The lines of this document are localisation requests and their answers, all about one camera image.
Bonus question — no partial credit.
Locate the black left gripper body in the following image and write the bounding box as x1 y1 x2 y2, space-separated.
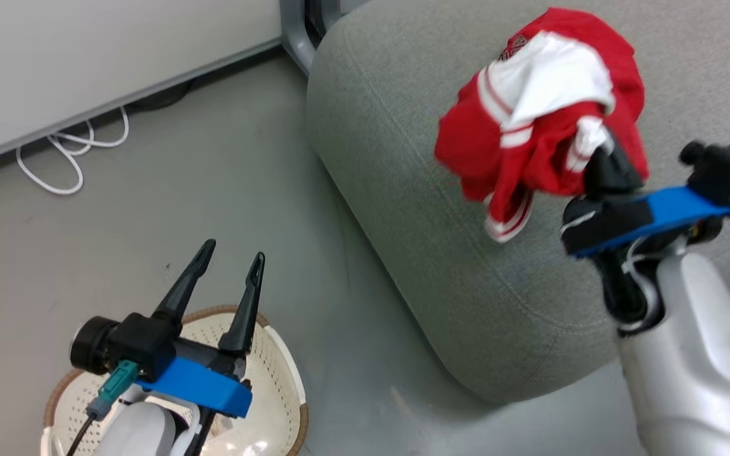
106 312 253 384

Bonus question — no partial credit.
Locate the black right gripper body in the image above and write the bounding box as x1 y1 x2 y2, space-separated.
560 187 660 333

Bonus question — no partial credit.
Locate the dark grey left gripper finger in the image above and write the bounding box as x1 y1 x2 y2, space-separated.
218 251 266 355
151 238 217 325

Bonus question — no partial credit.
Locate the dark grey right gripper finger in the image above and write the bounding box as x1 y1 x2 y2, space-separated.
584 144 616 198
612 127 646 193

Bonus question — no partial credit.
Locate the red and white garment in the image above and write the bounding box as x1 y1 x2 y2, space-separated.
433 6 651 244

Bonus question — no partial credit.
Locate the grey fabric sofa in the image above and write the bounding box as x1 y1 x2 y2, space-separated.
306 0 730 406

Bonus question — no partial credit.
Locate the beige perforated laundry basket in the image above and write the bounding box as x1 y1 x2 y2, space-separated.
41 305 310 456

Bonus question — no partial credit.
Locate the large white partition panel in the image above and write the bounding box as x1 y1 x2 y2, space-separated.
0 0 285 173

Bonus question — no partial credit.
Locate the teal left camera plug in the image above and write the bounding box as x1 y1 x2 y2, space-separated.
85 360 141 421

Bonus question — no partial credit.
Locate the white looped cable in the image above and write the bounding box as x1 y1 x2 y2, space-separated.
15 105 131 196

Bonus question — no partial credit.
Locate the black floor cable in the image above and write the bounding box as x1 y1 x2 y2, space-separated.
129 79 196 113

